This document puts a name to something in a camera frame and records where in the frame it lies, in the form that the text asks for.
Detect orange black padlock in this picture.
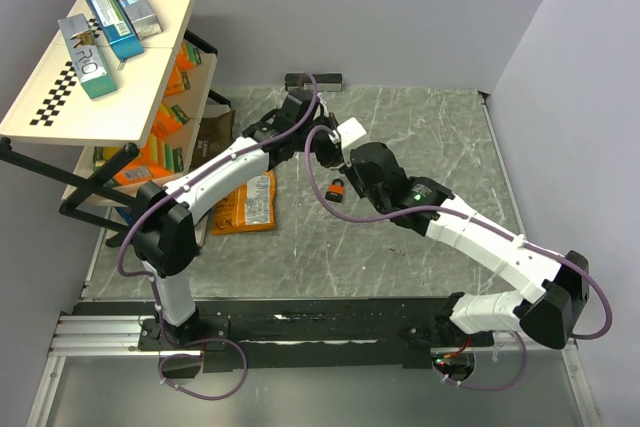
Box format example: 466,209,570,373
325,178,345,203

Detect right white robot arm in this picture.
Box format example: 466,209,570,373
312,141,589,349

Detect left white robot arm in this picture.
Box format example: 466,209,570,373
123,91,338,349

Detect black rectangular box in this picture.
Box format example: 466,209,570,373
284,73,344,92

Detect brown coffee bag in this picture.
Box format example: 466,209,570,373
189,110,235,171

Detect orange snack bag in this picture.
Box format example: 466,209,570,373
210,171,276,236

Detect orange boxes on shelf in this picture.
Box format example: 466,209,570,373
106,41,202,188

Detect beige folding shelf rack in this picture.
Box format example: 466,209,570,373
1,0,218,236

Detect blue carton box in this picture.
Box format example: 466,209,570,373
85,0,144,61

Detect silver box near back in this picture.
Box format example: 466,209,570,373
117,0,162,40

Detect silver teal box front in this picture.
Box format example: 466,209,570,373
57,14,117,100

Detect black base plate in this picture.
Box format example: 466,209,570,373
138,295,494,373

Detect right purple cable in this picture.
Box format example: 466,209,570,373
303,125,614,394

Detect aluminium rail frame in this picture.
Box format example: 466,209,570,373
28,316,602,426

